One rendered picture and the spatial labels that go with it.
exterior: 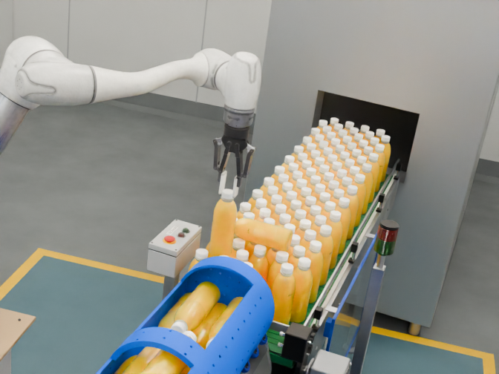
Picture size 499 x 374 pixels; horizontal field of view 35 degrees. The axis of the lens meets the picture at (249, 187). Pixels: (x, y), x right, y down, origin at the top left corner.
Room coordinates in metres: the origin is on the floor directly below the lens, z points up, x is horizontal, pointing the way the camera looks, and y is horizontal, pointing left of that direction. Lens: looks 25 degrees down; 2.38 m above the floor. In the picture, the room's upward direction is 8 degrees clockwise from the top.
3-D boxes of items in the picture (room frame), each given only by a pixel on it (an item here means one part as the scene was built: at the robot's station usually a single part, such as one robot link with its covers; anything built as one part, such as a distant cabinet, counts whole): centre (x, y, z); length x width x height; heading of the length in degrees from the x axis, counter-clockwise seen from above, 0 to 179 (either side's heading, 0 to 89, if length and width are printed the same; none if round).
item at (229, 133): (2.25, 0.06, 1.49); 0.08 x 0.07 x 0.09; 73
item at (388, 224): (2.29, -0.46, 1.18); 0.06 x 0.06 x 0.16
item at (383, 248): (2.29, -0.46, 1.18); 0.06 x 0.06 x 0.05
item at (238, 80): (2.26, 0.07, 1.68); 0.13 x 0.11 x 0.16; 34
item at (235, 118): (2.25, 0.06, 1.57); 0.09 x 0.09 x 0.06
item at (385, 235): (2.29, -0.46, 1.23); 0.06 x 0.06 x 0.04
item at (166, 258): (2.31, 0.22, 1.05); 0.20 x 0.10 x 0.10; 163
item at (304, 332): (2.01, -0.21, 0.95); 0.10 x 0.07 x 0.10; 73
